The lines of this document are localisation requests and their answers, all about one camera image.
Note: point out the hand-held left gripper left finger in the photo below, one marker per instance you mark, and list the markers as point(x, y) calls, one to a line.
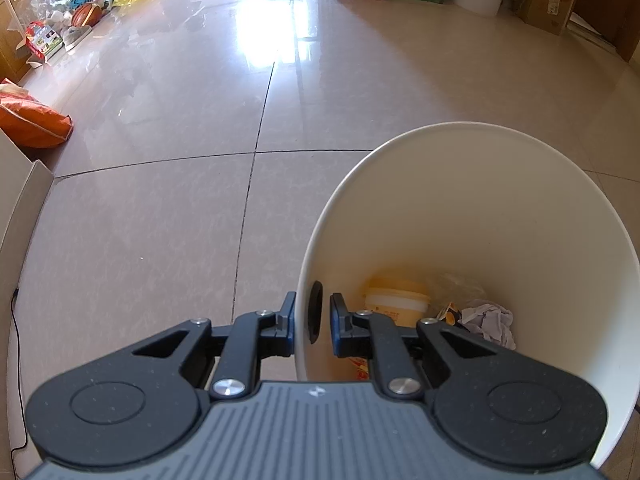
point(284, 332)

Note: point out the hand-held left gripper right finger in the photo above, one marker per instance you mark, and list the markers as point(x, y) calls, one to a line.
point(342, 332)

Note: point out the red snack wrapper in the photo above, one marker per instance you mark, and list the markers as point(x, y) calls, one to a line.
point(360, 370)

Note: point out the yellow milk tea cup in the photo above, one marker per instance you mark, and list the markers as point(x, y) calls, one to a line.
point(395, 305)

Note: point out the clear plastic bag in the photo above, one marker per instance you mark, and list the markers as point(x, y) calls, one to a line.
point(460, 287)

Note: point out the white paper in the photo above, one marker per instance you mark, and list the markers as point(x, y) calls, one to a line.
point(487, 322)

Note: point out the white trash bin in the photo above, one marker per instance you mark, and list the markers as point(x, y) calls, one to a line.
point(475, 200)

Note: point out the white board panel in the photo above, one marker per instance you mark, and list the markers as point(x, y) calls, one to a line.
point(17, 195)

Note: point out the orange bag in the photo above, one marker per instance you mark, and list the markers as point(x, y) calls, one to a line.
point(30, 122)

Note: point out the grey shoe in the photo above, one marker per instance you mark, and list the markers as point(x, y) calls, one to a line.
point(75, 36)

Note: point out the basketball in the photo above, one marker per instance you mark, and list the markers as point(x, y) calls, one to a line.
point(82, 14)

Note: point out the colourful printed box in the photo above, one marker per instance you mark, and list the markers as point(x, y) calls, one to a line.
point(42, 40)

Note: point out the wooden cabinet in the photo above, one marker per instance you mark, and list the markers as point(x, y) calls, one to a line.
point(10, 35)

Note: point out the wooden door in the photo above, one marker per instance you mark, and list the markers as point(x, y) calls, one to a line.
point(610, 15)

